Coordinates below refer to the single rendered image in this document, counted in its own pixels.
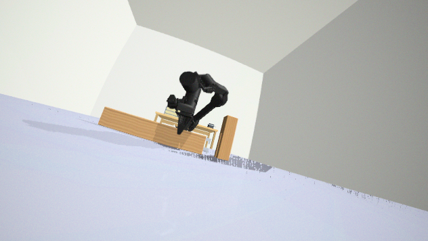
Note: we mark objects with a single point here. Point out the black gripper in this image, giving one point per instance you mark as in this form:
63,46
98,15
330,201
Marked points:
187,109

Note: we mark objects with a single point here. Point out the wooden side rail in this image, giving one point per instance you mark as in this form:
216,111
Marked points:
154,131

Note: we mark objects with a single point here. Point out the wooden post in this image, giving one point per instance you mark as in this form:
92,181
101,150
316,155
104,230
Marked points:
226,138

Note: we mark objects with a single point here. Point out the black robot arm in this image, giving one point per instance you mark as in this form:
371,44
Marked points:
193,83

